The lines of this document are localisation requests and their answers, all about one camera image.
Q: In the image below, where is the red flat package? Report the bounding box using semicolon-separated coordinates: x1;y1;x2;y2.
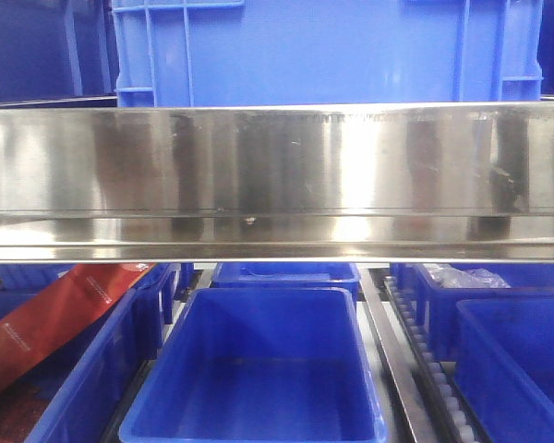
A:
0;262;154;393

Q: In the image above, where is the clear plastic bag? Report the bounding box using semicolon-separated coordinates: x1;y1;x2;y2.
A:
425;264;511;289

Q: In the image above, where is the blue bin centre rear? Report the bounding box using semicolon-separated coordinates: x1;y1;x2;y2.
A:
211;262;360;303

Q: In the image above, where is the stainless steel shelf beam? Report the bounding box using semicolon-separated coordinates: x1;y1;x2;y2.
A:
0;102;554;262

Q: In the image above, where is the blue bin right rear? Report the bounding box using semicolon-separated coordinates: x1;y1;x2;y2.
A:
404;262;554;361

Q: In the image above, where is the roller track rail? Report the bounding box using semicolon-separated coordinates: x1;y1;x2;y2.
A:
384;276;489;442

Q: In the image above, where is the blue bin right front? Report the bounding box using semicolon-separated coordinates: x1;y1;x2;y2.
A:
454;297;554;442

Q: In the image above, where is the blue bin centre front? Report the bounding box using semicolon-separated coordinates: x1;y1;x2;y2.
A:
118;288;388;442

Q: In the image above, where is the blue bin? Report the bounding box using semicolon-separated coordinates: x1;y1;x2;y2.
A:
454;297;554;442
0;263;180;351
0;290;144;442
118;288;388;442
211;262;360;303
404;262;554;361

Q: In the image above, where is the large blue crate upper shelf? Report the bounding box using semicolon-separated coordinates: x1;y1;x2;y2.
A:
112;1;543;107

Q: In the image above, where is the blue bin left front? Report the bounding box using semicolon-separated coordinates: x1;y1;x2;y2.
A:
0;290;144;442

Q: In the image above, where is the blue bin left rear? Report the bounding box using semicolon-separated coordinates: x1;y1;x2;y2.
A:
0;263;180;351

